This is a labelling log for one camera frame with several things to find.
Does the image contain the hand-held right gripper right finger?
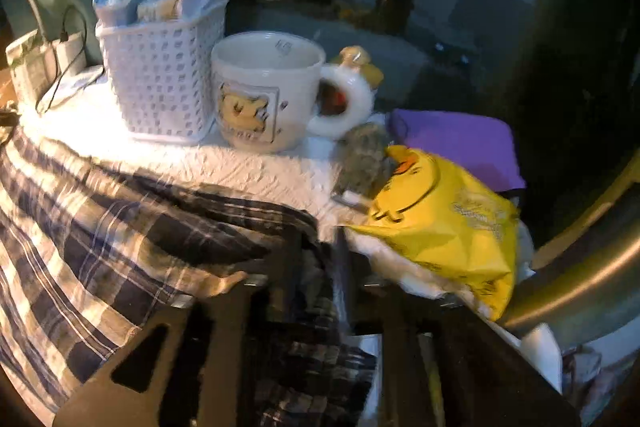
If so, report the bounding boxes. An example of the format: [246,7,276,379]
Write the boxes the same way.
[334,228,582,427]

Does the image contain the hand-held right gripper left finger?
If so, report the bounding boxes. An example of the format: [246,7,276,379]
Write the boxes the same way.
[52,227,304,427]

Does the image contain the plaid checked shirt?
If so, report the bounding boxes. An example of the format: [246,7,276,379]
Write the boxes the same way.
[0,127,379,427]

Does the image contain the white tissue wad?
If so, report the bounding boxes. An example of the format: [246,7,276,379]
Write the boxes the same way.
[347,232,481,304]

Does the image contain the yellow duck print bag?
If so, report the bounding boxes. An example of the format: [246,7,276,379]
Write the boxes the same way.
[345,145,522,323]

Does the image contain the small grey-green packet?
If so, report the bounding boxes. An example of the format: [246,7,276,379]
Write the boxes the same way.
[332,123,399,204]

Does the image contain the white cartoon mug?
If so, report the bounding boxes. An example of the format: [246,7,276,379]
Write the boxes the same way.
[210,32,376,154]

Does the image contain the purple cloth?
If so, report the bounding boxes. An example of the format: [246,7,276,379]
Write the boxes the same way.
[389,108,527,194]

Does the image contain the small yellow figurine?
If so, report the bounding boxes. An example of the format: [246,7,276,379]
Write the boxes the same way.
[332,46,385,88]

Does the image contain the white plastic basket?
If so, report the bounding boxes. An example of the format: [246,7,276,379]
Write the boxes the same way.
[95,0,231,146]

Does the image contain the stainless steel cup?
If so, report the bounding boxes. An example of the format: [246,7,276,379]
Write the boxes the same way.
[497,207,640,349]

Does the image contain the dark bottle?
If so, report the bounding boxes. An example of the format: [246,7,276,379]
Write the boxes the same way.
[375,0,416,34]

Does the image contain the white charger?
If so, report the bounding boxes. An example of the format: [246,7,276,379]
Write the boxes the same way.
[54,32,89,78]

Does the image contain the black charger cable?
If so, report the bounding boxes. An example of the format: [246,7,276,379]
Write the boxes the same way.
[35,4,108,116]

